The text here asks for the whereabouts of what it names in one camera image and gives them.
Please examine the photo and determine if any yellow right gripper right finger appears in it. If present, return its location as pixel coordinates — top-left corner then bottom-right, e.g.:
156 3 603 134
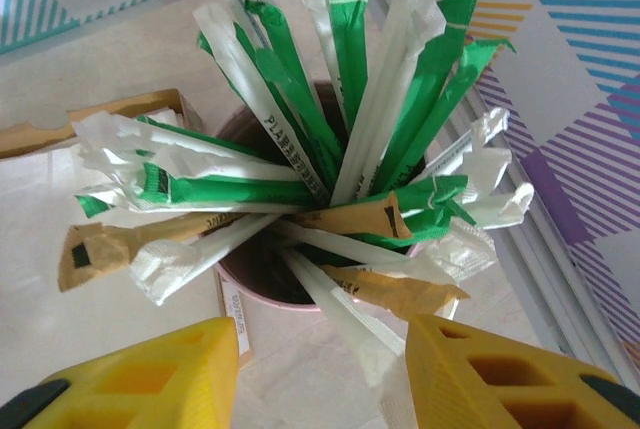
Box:
404 312 640 429

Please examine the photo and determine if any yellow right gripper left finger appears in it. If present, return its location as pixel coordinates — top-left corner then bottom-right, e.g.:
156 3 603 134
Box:
0 316 241 429

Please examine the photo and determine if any white wrapped straw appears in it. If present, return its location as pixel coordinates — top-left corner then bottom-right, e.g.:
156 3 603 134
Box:
312 0 346 115
329 0 457 206
287 247 419 429
74 112 301 185
422 221 500 286
414 106 514 185
449 181 536 230
128 212 281 308

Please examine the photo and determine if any brown wrapped straw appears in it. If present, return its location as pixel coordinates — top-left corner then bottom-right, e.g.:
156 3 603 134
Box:
293 188 415 251
319 262 472 321
57 212 261 294

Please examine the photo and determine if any pink tin cup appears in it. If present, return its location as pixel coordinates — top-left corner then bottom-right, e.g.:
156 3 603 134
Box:
212 79 432 311

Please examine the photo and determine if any white napkin stack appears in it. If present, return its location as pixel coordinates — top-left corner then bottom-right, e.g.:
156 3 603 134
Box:
0 106 226 385

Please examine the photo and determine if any green wrapped straw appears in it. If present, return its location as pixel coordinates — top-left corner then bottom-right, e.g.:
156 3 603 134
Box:
74 183 211 220
142 161 329 208
324 0 372 136
242 0 346 185
359 0 480 196
349 174 479 251
372 38 518 196

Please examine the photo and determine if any brown cardboard napkin box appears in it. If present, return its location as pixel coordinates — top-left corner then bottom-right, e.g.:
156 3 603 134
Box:
0 87 254 368

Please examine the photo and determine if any white straw black print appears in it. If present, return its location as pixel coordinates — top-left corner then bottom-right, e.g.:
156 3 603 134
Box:
192 2 335 206

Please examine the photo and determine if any aluminium frame floor rail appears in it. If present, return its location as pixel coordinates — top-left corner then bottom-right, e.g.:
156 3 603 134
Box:
449 73 640 395

